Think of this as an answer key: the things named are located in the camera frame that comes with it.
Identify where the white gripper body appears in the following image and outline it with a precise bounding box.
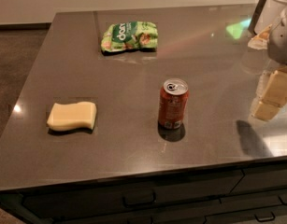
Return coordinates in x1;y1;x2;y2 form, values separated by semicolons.
267;6;287;65

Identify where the dark drawer front left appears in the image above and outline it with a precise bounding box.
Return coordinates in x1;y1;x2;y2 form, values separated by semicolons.
22;171;243;220

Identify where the orange soda can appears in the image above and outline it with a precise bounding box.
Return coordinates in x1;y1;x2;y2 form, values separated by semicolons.
158;78;189;130

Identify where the black drawer handle right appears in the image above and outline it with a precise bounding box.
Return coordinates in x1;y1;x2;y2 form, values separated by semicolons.
254;212;276;223

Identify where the green rice chip bag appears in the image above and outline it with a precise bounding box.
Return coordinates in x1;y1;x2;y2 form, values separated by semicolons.
101;21;158;53

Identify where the yellow sponge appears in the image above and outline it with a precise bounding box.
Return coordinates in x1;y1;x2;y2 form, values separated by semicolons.
47;102;97;132

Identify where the dark lower drawer front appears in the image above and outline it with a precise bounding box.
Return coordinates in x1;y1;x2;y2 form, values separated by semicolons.
152;204;287;224

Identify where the black drawer handle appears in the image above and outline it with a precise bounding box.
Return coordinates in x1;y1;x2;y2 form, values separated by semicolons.
254;212;276;223
122;190;156;208

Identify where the black drawer handle left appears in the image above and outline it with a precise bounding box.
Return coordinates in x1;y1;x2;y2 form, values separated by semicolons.
122;190;156;208

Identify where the dark drawer front right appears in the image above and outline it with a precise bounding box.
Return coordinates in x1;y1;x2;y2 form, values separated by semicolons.
232;164;287;193

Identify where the dark drawer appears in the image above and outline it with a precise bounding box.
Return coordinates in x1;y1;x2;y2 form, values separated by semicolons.
22;171;243;220
232;164;287;193
152;204;287;224

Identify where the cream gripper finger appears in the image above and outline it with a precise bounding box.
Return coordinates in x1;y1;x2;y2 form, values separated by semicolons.
252;101;280;120
262;70;287;107

